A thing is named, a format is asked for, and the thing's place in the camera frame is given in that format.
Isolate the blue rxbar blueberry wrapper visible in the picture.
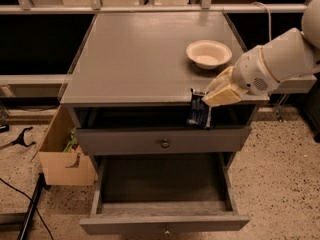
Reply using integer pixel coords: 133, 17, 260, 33
186, 89, 211, 129

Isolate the metal railing frame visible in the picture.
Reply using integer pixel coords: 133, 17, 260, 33
0, 0, 320, 98

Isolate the green item in box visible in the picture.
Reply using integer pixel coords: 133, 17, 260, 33
64, 129, 77, 152

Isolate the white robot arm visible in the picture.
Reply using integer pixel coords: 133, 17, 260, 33
202, 0, 320, 107

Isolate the cardboard box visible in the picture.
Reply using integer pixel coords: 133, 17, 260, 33
37, 107, 96, 186

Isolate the grey open middle drawer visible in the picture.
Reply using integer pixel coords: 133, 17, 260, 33
80, 153, 250, 235

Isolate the white cable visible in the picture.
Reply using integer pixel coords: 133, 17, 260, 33
252, 1, 273, 42

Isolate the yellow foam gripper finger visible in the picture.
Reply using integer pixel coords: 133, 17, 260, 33
202, 84, 248, 107
205, 66, 234, 93

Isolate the grey top drawer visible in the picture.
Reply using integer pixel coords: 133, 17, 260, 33
76, 126, 251, 156

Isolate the white paper bowl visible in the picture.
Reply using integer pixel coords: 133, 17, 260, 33
186, 40, 232, 70

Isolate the grey wooden drawer cabinet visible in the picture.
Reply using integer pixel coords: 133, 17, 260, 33
60, 10, 271, 163

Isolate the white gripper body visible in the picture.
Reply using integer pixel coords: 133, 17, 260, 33
232, 46, 280, 96

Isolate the black cable on floor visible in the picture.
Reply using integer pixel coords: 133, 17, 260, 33
0, 177, 55, 240

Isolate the black metal floor bar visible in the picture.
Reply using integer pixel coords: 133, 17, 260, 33
0, 172, 51, 240

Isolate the black tool on floor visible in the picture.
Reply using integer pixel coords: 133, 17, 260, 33
0, 127, 35, 150

